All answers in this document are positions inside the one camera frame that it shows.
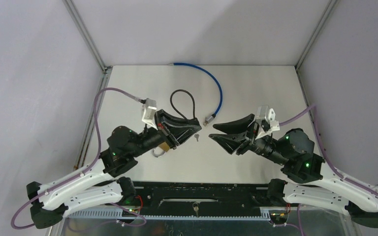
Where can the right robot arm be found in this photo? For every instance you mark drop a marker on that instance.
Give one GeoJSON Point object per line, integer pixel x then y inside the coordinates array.
{"type": "Point", "coordinates": [311, 178]}

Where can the padlock key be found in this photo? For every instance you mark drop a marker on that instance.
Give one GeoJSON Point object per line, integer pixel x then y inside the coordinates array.
{"type": "Point", "coordinates": [195, 207]}

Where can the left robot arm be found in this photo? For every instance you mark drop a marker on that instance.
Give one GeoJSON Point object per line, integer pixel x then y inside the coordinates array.
{"type": "Point", "coordinates": [102, 181]}

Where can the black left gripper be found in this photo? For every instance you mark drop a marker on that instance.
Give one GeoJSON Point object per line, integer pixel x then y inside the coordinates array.
{"type": "Point", "coordinates": [175, 131]}

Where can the black cable lock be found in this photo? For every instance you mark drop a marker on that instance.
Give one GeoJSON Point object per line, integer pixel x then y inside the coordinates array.
{"type": "Point", "coordinates": [183, 103]}

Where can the brass padlock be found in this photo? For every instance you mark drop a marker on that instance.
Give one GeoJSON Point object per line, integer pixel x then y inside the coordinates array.
{"type": "Point", "coordinates": [160, 150]}

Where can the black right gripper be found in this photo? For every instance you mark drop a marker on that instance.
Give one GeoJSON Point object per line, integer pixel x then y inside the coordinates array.
{"type": "Point", "coordinates": [236, 136]}

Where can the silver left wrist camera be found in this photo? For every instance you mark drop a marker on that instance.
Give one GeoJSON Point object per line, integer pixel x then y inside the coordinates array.
{"type": "Point", "coordinates": [149, 108]}

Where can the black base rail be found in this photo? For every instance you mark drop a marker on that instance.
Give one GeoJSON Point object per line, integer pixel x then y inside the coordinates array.
{"type": "Point", "coordinates": [216, 200]}

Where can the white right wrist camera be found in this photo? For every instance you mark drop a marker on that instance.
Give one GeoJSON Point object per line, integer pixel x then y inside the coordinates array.
{"type": "Point", "coordinates": [266, 121]}

